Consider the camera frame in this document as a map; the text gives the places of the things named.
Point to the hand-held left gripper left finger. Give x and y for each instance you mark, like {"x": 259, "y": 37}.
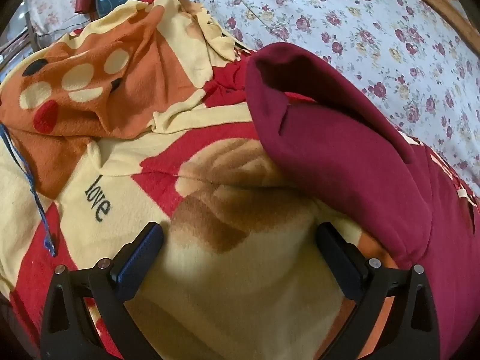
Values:
{"x": 142, "y": 262}

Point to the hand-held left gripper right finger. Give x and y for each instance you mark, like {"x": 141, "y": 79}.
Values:
{"x": 337, "y": 257}

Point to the maroon sweater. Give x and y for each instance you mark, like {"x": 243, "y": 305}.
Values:
{"x": 337, "y": 138}

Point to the red and yellow printed blanket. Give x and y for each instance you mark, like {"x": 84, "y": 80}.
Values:
{"x": 225, "y": 270}

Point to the white floral bedsheet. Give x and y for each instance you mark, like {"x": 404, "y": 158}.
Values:
{"x": 337, "y": 26}

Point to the wooden bed frame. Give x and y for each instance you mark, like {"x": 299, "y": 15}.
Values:
{"x": 442, "y": 3}

